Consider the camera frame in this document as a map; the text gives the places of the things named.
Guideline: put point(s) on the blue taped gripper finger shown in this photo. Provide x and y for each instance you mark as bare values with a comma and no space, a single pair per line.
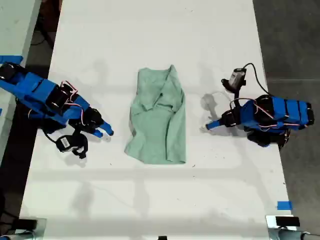
96,132
216,126
216,122
107,127

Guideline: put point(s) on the pale green T-shirt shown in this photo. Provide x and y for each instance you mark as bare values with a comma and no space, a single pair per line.
160,125

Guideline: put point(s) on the long blue tape strip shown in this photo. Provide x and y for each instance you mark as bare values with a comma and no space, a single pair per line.
10,59

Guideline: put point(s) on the short blue tape strip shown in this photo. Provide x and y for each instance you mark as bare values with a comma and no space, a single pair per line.
284,205

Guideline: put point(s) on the small black box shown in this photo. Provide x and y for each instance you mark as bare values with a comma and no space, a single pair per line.
27,224
287,221

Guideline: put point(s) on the white side table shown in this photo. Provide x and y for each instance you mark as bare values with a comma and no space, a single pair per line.
15,30

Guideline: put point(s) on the small black clip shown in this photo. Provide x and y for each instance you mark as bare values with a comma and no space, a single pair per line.
162,237

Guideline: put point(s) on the grey metal pipe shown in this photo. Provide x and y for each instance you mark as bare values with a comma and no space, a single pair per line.
292,235

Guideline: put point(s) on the black camera stalk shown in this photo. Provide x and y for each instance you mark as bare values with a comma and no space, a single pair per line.
236,91
81,146

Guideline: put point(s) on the black camera box with label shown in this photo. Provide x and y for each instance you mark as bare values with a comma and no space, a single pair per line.
64,143
236,76

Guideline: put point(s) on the metal corner bracket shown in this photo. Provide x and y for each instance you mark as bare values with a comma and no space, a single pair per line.
41,228
271,222

